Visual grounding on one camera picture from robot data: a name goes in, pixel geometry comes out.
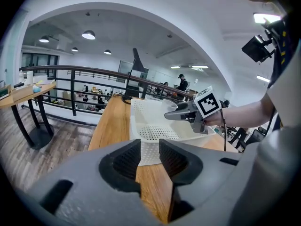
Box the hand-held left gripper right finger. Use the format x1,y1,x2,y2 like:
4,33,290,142
159,139,245,222

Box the clear plastic cup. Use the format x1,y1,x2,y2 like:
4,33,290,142
161,99,179,114

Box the person's dark jersey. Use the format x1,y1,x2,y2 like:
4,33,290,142
267,0,301,131

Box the black framed glass door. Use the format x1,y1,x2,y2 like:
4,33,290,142
22,53,58,79

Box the person's grey trousers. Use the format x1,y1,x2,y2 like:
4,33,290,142
231,123,301,223

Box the round wooden table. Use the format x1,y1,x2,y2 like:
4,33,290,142
0,80,57,150

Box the person's right forearm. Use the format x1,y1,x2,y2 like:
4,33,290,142
204,92,276,129

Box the black desk lamp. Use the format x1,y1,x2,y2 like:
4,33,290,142
122,48,145,105

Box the white perforated plastic basket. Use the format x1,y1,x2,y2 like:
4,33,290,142
130,97,216,166

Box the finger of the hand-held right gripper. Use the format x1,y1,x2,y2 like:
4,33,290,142
164,109,197,122
175,102,196,111

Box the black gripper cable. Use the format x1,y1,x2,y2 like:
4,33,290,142
220,108,228,152

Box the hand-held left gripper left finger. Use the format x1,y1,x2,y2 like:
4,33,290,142
22,139,165,226

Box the black office chair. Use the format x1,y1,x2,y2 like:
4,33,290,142
246,126,268,148

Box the black chest-mounted device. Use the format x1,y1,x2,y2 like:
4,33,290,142
241,34,276,63

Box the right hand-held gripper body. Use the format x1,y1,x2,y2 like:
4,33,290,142
185,85,223,135

